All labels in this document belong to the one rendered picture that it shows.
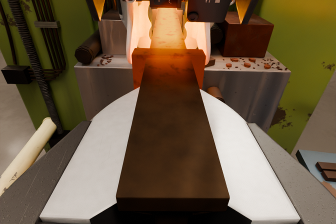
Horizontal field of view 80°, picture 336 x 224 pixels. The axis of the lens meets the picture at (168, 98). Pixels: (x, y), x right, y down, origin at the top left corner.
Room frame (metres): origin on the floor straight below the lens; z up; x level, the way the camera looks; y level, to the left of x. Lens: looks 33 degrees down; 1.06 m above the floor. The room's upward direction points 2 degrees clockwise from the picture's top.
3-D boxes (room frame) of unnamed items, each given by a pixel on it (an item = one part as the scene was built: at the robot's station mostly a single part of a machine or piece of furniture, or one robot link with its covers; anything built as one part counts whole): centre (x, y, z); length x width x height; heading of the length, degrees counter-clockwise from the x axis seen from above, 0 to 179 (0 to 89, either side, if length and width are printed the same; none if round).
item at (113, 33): (0.59, 0.04, 0.96); 0.42 x 0.20 x 0.09; 1
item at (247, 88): (0.60, -0.02, 0.69); 0.56 x 0.38 x 0.45; 1
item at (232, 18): (0.44, -0.15, 0.95); 0.12 x 0.09 x 0.07; 1
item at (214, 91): (0.30, -0.08, 0.87); 0.04 x 0.03 x 0.03; 1
